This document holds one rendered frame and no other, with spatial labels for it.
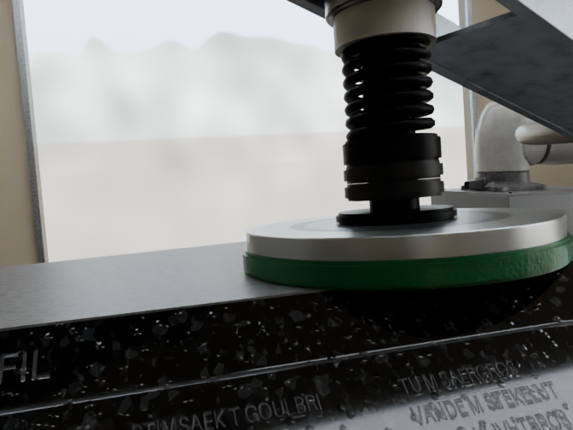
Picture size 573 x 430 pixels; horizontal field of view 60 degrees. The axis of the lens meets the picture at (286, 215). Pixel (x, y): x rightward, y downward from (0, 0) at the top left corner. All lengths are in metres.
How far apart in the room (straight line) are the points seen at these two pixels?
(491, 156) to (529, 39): 1.18
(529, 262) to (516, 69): 0.26
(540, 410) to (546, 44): 0.29
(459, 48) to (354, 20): 0.14
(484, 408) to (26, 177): 5.19
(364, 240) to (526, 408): 0.11
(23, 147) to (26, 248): 0.96
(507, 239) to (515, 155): 1.34
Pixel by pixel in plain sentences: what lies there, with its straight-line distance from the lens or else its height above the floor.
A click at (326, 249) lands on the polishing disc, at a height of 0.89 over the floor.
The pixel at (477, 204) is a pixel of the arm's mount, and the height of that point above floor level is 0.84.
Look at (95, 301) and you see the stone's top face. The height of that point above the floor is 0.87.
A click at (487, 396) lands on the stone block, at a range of 0.27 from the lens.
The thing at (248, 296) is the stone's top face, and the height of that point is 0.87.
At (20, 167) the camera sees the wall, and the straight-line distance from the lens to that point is 5.35.
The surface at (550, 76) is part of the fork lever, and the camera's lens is 0.53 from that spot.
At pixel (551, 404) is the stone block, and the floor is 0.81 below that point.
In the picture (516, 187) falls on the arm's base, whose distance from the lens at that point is 1.62.
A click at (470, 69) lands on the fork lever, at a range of 0.51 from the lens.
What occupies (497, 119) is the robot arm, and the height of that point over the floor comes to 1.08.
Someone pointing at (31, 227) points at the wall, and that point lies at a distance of 5.33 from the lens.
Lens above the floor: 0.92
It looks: 3 degrees down
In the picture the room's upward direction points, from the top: 4 degrees counter-clockwise
